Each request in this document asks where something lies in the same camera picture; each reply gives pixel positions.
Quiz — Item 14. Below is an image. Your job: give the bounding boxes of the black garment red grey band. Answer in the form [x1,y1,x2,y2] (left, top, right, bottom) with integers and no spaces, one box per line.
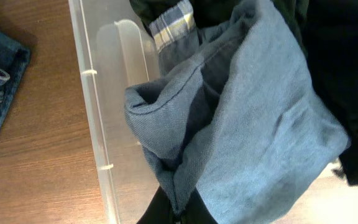
[303,0,358,185]

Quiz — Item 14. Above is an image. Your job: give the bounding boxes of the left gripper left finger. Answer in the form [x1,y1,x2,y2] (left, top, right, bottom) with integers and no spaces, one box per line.
[137,187,175,224]

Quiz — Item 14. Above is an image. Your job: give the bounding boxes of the small blue denim cloth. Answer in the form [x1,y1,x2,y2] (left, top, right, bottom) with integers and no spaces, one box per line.
[124,1,349,223]

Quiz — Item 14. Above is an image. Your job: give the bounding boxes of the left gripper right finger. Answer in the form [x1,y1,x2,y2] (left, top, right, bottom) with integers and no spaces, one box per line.
[181,189,217,224]

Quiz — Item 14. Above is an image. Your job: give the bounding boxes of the clear plastic storage bin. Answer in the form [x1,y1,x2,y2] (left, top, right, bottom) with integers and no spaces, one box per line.
[69,0,358,223]

